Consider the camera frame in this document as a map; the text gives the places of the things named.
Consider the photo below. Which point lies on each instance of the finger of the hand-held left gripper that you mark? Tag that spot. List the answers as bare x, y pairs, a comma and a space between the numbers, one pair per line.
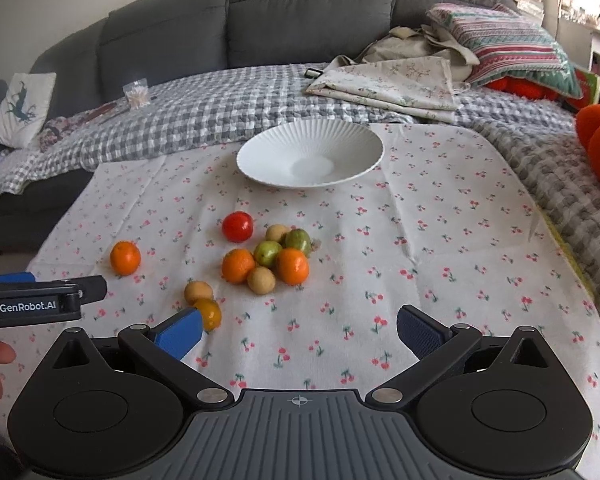
12, 277
91, 289

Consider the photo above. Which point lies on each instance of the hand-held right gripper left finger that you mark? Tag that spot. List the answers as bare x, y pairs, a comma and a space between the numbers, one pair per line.
180, 334

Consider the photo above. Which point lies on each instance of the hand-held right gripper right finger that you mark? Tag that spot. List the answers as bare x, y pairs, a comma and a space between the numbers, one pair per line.
420, 334

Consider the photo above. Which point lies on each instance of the small dimpled orange mandarin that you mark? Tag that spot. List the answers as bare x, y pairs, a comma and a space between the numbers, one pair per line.
210, 314

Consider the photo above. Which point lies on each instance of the tan round fruit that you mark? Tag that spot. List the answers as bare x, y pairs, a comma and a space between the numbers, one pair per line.
277, 232
260, 280
198, 292

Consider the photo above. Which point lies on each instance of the red tomato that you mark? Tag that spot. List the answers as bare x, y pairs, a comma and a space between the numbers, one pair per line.
237, 226

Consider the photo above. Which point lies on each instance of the green reddish round fruit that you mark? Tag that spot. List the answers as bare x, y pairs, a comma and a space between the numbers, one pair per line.
298, 241

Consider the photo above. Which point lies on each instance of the white ribbed bowl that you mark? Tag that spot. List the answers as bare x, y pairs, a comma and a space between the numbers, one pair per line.
280, 156

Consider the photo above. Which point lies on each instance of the cherry print cloth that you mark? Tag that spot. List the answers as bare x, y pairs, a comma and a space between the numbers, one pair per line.
430, 260

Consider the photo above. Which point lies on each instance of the dark floral cloth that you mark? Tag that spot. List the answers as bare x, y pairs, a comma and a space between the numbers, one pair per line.
57, 132

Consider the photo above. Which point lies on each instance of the white printed cushion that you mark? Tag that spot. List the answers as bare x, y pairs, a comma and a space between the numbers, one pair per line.
22, 110

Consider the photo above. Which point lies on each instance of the clear plastic bag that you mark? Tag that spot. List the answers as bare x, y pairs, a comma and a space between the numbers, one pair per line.
136, 94

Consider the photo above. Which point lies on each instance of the grey checkered blanket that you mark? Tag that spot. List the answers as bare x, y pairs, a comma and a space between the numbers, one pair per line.
205, 110

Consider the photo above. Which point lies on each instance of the folded floral cloth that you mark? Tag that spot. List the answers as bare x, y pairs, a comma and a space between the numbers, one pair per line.
395, 85

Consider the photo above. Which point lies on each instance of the red fuzzy plush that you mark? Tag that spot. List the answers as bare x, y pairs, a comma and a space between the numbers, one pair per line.
525, 89

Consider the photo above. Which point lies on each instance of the small black white object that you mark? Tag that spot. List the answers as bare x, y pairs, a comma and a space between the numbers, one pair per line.
312, 73

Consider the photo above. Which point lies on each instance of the beige fabric bag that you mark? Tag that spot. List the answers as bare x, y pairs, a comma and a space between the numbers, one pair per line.
405, 45

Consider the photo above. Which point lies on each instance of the green red book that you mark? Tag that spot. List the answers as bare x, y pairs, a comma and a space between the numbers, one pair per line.
587, 90

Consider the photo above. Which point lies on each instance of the striped knitted pillow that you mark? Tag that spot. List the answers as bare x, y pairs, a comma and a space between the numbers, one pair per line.
510, 45

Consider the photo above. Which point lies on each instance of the white shelf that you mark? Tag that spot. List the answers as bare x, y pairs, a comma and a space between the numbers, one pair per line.
597, 45

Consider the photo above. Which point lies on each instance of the grey sofa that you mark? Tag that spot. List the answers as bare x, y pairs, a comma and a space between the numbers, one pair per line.
305, 10

